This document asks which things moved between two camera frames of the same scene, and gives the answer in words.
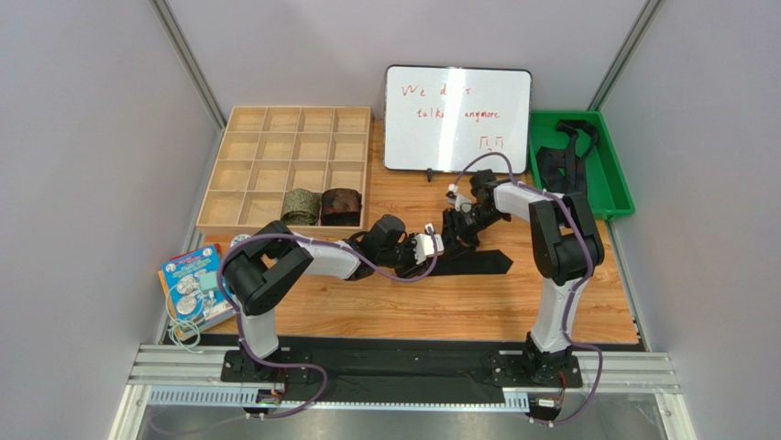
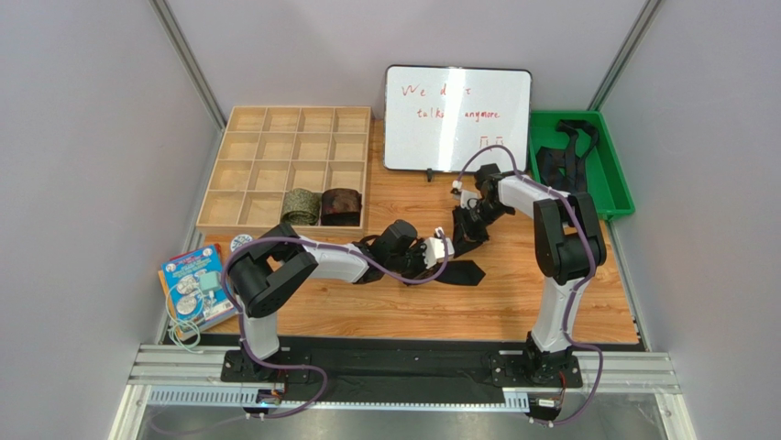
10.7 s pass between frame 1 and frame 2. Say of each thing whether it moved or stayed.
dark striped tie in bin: stayed
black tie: moved
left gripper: stayed
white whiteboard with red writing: stayed
